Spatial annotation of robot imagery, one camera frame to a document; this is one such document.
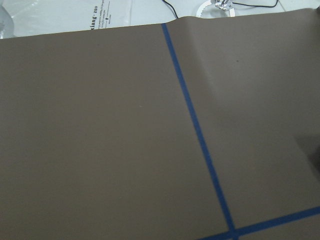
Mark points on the brown paper table cover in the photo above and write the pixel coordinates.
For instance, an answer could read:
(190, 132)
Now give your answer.
(195, 129)

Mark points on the metal reacher rod tool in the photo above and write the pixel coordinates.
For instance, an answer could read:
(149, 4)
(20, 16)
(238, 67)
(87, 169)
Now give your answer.
(216, 9)

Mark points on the clear plastic bag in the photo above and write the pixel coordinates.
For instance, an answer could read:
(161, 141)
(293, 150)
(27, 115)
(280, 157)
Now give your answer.
(22, 18)

